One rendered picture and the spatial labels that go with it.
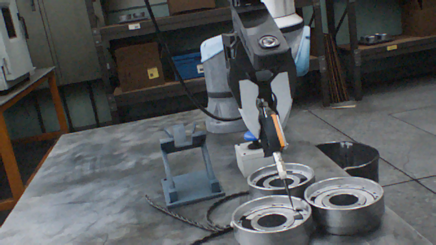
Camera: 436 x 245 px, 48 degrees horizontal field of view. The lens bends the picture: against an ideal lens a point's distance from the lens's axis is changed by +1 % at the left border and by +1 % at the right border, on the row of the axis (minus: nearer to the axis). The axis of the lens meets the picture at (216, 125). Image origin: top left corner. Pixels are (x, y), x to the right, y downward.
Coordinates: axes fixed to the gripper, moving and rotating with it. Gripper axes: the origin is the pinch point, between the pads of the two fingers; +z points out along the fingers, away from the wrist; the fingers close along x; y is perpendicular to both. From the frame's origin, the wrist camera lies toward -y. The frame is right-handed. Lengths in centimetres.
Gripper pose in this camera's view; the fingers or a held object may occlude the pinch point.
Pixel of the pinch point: (269, 128)
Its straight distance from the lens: 69.2
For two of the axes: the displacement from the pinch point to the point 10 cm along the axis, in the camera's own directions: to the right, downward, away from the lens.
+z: 1.6, 9.5, 2.6
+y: -1.9, -2.3, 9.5
